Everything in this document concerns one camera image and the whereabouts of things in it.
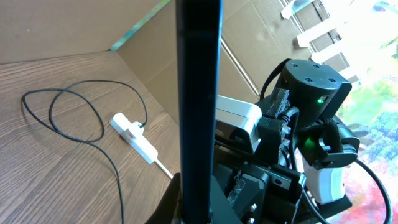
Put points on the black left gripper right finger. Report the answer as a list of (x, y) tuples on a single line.
[(221, 211)]

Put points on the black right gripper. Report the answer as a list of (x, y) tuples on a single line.
[(262, 187)]

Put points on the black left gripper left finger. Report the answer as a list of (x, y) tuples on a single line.
[(164, 213)]

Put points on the blue Galaxy smartphone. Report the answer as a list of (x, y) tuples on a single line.
[(198, 26)]

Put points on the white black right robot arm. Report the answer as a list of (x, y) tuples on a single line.
[(323, 144)]

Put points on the white charger plug adapter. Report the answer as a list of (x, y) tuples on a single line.
[(134, 130)]

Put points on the white power strip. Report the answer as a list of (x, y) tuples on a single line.
[(141, 145)]

